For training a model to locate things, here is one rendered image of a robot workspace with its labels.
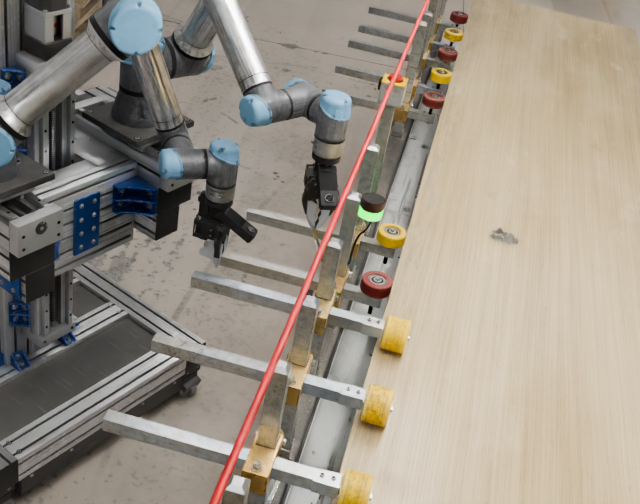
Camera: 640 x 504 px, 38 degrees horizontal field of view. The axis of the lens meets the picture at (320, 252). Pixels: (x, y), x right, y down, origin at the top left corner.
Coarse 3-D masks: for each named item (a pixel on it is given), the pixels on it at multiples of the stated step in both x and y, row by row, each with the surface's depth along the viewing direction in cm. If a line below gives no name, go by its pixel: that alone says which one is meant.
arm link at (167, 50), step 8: (160, 40) 249; (168, 48) 252; (168, 56) 251; (120, 64) 250; (128, 64) 247; (168, 64) 252; (176, 64) 253; (120, 72) 251; (128, 72) 249; (168, 72) 253; (120, 80) 252; (128, 80) 250; (136, 80) 249; (128, 88) 251; (136, 88) 250
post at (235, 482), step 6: (234, 480) 146; (240, 480) 147; (246, 480) 147; (228, 486) 146; (234, 486) 146; (240, 486) 146; (246, 486) 147; (228, 492) 146; (234, 492) 146; (240, 492) 145; (246, 492) 147; (222, 498) 147; (228, 498) 146; (234, 498) 146; (240, 498) 146; (246, 498) 149
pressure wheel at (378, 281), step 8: (368, 272) 239; (376, 272) 239; (368, 280) 236; (376, 280) 236; (384, 280) 237; (360, 288) 238; (368, 288) 234; (376, 288) 234; (384, 288) 234; (368, 296) 236; (376, 296) 235; (384, 296) 236; (368, 312) 242
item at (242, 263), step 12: (228, 252) 244; (228, 264) 243; (240, 264) 242; (252, 264) 241; (264, 264) 242; (276, 264) 243; (264, 276) 242; (276, 276) 242; (288, 276) 241; (300, 276) 240; (312, 288) 241; (348, 288) 239; (360, 300) 240; (372, 300) 239
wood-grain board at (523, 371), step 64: (512, 64) 382; (576, 64) 394; (448, 128) 320; (512, 128) 329; (576, 128) 338; (448, 192) 282; (512, 192) 289; (576, 192) 296; (448, 256) 252; (512, 256) 258; (576, 256) 263; (448, 320) 228; (512, 320) 232; (576, 320) 237; (384, 384) 205; (448, 384) 208; (512, 384) 212; (576, 384) 215; (384, 448) 188; (448, 448) 191; (512, 448) 194; (576, 448) 197
